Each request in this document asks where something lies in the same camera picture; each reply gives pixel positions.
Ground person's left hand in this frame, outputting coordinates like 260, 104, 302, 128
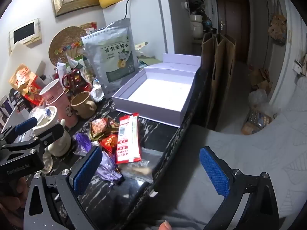
0, 171, 28, 212

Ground beige mug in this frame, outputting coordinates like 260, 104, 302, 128
70, 91, 97, 119

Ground crumpled white tissue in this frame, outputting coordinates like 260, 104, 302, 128
92, 80, 111, 102

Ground white gift box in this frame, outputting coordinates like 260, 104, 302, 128
112, 53, 201, 128

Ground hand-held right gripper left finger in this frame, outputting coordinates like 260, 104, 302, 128
23, 146, 103, 230

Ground hanging patterned tote bag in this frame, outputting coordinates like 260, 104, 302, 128
267, 0, 288, 46

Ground white wall switch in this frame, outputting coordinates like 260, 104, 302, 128
293, 60, 304, 73

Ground brown paper bag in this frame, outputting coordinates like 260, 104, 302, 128
209, 34, 227, 130
223, 35, 237, 111
201, 32, 216, 127

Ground beige paper envelope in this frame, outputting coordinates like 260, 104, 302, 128
134, 42, 149, 52

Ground purple organza sachet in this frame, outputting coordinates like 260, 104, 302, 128
96, 151, 124, 185
72, 132, 93, 156

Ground orange snack bag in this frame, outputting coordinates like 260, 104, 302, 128
9, 63, 45, 106

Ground silver stand-up pouch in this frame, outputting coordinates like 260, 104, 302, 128
82, 18, 140, 99

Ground white plastic bag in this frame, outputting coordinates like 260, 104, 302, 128
248, 89, 281, 119

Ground white refrigerator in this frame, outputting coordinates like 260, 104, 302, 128
103, 0, 192, 55

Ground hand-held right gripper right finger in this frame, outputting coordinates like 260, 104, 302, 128
200, 146, 286, 230

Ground long red packet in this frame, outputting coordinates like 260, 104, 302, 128
115, 112, 142, 165

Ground round woven wall mat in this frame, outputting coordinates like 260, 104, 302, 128
49, 26, 88, 65

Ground cardboard egg box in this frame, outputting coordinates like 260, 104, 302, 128
241, 109, 272, 136

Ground black printed box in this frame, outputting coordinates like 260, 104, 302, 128
0, 89, 31, 130

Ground black power cable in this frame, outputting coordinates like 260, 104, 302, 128
124, 0, 132, 20

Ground white ceramic crock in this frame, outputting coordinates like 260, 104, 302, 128
190, 14, 204, 39

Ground pink paper cup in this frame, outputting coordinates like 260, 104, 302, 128
39, 79, 78, 128

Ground gold and orange candy packet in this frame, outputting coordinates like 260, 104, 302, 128
90, 117, 120, 140

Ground white lidded cup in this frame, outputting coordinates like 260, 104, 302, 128
31, 105, 72, 157

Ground white translucent sheet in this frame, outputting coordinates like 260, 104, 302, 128
5, 41, 48, 82

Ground wall intercom panel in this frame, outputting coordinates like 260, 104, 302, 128
9, 18, 44, 46

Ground grey leaf-pattern bedsheet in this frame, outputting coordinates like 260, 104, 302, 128
153, 75, 307, 230

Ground clear plastic bag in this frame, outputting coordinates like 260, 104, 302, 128
120, 147, 163, 182

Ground dark brown door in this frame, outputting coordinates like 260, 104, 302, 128
215, 0, 252, 63

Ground brown cardboard pile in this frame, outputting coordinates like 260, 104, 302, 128
249, 66, 274, 91

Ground red scissors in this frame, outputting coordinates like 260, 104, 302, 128
62, 68, 82, 88

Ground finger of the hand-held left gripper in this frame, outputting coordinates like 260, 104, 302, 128
0, 117, 39, 146
5, 123, 66, 154

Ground red and yellow candy packet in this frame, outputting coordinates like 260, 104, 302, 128
99, 134, 119, 154

